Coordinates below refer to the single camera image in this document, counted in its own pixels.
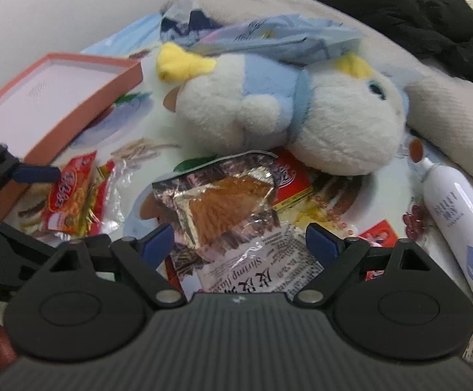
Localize black clothing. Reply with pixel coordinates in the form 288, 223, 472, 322
299, 0, 473, 90

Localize blue plastic bag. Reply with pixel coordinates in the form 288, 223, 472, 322
159, 2, 363, 70

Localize grey blanket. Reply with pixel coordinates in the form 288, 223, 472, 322
161, 0, 473, 198

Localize pink box lid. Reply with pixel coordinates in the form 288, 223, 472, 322
0, 52, 144, 218

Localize red label clear snack packet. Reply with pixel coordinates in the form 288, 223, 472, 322
271, 151, 367, 212

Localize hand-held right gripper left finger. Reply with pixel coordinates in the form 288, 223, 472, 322
47, 223, 186, 306

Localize white printed snack packet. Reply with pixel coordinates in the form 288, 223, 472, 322
171, 222, 327, 294

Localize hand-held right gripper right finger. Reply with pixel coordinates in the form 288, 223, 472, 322
293, 222, 435, 305

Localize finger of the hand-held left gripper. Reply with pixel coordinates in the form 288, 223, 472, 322
0, 144, 62, 196
0, 214, 64, 260

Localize white blue plush toy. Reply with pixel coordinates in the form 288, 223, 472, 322
157, 43, 409, 177

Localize red yellow snack packet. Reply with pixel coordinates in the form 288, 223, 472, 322
43, 151, 98, 235

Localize white spray bottle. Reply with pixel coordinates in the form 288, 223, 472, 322
418, 157, 473, 335

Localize clear red print snack packet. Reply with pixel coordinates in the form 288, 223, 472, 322
359, 220, 400, 282

